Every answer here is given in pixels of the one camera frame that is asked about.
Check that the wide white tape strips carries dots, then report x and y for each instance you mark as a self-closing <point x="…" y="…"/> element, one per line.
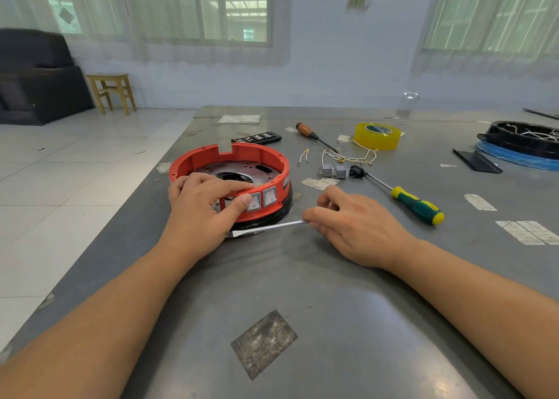
<point x="527" y="232"/>

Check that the black flat plate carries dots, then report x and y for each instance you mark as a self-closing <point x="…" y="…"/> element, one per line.
<point x="478" y="161"/>

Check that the person's left hand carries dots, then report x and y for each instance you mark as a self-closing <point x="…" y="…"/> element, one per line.
<point x="196" y="224"/>

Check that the crumpled white tape piece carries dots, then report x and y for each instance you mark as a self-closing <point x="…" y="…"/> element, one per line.
<point x="317" y="184"/>

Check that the white paper sheet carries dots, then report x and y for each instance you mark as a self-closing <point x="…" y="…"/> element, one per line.
<point x="239" y="119"/>

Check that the yellow tape roll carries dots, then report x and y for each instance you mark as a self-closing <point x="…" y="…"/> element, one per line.
<point x="365" y="143"/>

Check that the person's right hand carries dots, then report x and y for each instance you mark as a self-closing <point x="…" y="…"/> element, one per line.
<point x="362" y="233"/>

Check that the sheer white curtain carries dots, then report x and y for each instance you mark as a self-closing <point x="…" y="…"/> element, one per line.
<point x="26" y="8"/>
<point x="485" y="62"/>

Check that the small black plug connector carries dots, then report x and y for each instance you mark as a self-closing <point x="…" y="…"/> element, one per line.
<point x="356" y="172"/>

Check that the large barred window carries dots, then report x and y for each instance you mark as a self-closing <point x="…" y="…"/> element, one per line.
<point x="166" y="8"/>
<point x="489" y="12"/>

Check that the thin black rod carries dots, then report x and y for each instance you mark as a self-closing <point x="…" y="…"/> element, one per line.
<point x="541" y="114"/>

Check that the person's left forearm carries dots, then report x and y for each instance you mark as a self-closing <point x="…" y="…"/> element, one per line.
<point x="87" y="333"/>

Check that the black armchair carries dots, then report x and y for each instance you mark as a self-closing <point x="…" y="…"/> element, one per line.
<point x="39" y="80"/>

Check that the person's right forearm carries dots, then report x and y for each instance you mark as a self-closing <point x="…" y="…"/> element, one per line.
<point x="489" y="316"/>

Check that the small wooden stool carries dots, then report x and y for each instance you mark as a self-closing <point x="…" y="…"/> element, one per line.
<point x="110" y="79"/>

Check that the black round appliance part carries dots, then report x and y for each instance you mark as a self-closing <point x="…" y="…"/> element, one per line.
<point x="515" y="138"/>

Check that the white wall box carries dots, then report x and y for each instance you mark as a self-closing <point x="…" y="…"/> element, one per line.
<point x="357" y="1"/>

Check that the small grey rocker switch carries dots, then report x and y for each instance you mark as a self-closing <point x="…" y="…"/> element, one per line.
<point x="325" y="172"/>
<point x="340" y="172"/>

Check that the red round appliance base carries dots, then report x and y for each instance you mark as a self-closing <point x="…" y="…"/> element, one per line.
<point x="188" y="160"/>

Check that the black remote control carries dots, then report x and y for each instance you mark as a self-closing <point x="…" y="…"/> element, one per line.
<point x="258" y="138"/>

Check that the narrow white tape strip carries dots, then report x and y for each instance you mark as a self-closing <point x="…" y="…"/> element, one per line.
<point x="480" y="202"/>

